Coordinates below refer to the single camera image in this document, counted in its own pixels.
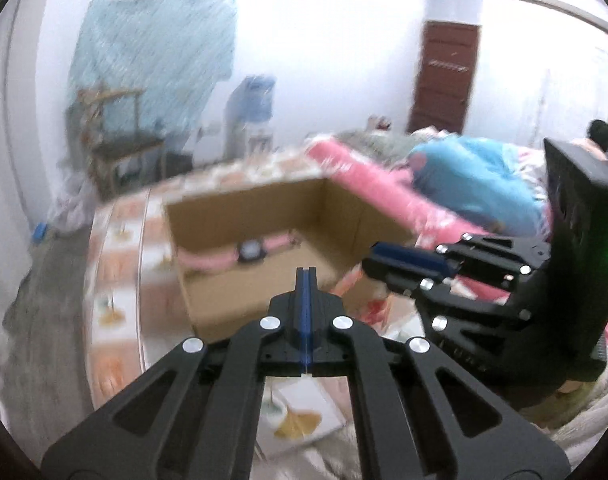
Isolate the pink floral blanket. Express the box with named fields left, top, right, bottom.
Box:
left=304, top=135, right=555, bottom=321

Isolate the teal patterned wall cloth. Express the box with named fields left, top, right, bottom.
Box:
left=69, top=0, right=237, bottom=126

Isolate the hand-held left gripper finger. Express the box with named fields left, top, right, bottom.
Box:
left=41, top=266, right=307, bottom=480
left=308, top=266, right=570, bottom=480

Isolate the pink strap digital watch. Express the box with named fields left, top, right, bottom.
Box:
left=176, top=232, right=297, bottom=271

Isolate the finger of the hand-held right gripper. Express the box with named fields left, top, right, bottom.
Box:
left=361, top=257, right=555, bottom=376
left=371, top=235, right=552, bottom=286

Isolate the clear plastic bags pile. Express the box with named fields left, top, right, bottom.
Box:
left=49, top=175, right=97, bottom=236

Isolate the brown wooden door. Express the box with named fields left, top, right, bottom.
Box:
left=406, top=21, right=481, bottom=136

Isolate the grey knitted blanket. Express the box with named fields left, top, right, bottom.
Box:
left=334, top=127, right=415, bottom=166

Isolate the cardboard box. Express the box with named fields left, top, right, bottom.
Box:
left=163, top=175, right=417, bottom=343

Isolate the wooden chair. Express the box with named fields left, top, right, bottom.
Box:
left=66, top=87, right=165, bottom=198

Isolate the black bin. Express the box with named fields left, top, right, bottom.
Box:
left=161, top=152, right=192, bottom=181

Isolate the tile patterned table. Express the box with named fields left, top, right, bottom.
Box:
left=81, top=152, right=425, bottom=461

